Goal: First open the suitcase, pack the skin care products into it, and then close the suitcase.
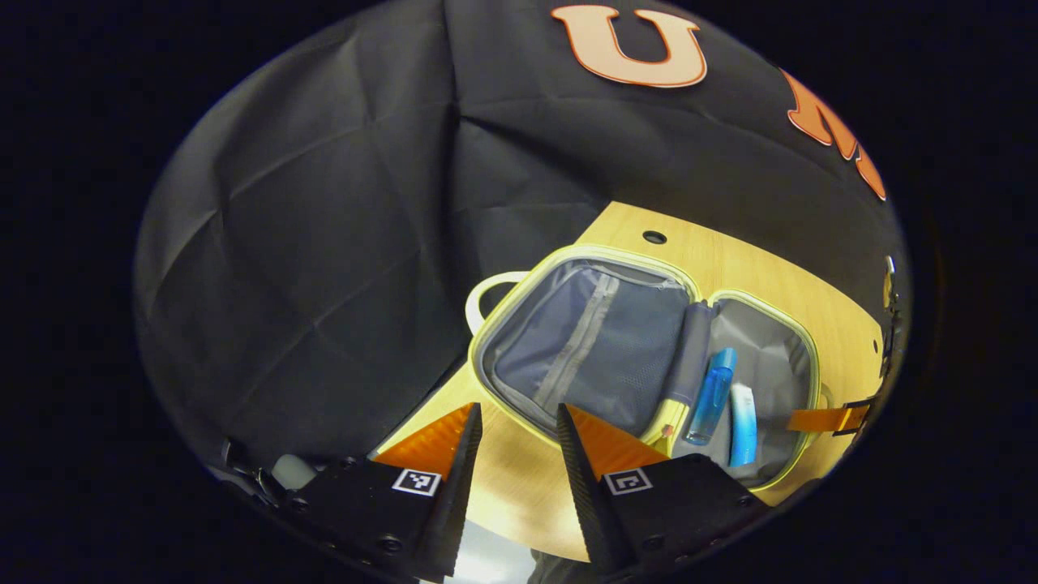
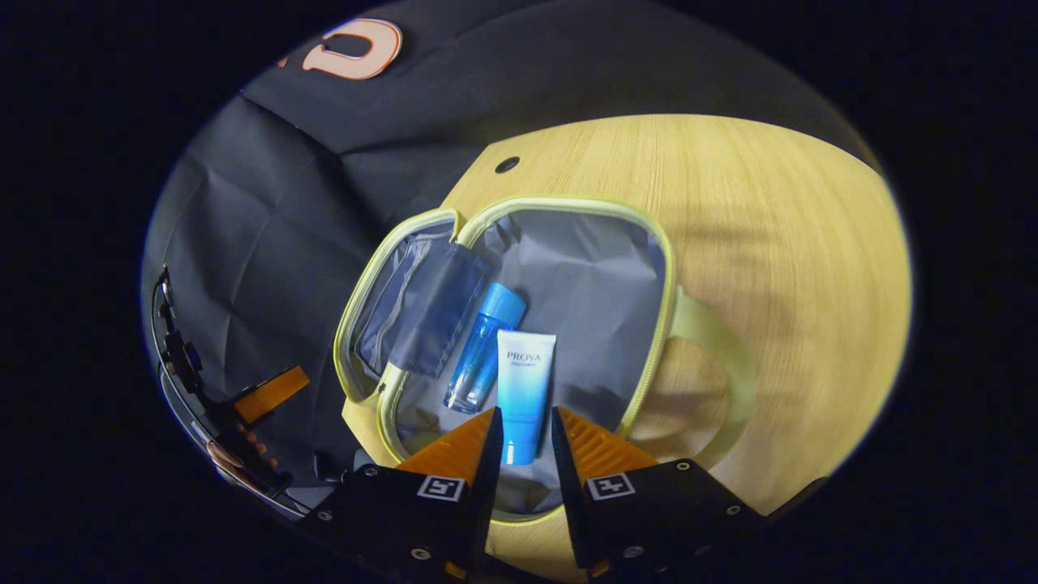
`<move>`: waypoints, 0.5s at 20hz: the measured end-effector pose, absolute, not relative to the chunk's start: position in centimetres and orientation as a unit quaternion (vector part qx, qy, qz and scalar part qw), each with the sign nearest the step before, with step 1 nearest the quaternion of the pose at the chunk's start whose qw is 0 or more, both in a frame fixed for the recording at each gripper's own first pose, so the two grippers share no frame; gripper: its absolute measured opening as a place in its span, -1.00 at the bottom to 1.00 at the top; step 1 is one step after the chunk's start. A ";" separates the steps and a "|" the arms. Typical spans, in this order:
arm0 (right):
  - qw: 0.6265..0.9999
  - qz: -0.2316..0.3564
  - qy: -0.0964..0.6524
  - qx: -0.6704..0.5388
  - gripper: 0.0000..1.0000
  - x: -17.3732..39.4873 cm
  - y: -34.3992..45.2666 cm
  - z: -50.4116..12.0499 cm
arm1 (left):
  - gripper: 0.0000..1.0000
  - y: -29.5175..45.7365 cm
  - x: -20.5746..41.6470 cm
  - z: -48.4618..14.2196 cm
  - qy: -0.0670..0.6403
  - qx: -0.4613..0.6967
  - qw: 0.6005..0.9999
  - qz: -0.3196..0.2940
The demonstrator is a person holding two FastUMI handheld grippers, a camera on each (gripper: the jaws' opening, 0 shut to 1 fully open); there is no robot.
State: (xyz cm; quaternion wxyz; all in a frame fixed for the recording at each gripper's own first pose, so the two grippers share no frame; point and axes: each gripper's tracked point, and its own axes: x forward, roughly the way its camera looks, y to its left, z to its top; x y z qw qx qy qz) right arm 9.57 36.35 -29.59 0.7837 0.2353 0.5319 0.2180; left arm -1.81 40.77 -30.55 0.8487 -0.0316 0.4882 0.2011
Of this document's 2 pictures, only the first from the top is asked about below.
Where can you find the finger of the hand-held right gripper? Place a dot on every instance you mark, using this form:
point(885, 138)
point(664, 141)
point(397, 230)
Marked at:
point(823, 419)

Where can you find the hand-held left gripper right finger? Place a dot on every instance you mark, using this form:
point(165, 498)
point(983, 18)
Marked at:
point(584, 487)

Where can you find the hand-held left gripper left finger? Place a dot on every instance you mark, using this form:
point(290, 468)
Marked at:
point(458, 487)

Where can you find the white and blue tube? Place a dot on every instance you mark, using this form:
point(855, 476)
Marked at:
point(743, 426)

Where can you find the clear blue bottle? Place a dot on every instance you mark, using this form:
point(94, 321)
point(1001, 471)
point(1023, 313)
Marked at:
point(712, 397)

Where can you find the cream yellow suitcase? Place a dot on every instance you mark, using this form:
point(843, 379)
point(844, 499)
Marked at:
point(592, 349)

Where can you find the white rounded object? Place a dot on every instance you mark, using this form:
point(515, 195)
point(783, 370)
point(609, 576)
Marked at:
point(292, 472)

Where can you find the black backdrop cloth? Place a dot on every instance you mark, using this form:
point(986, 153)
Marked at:
point(324, 243)

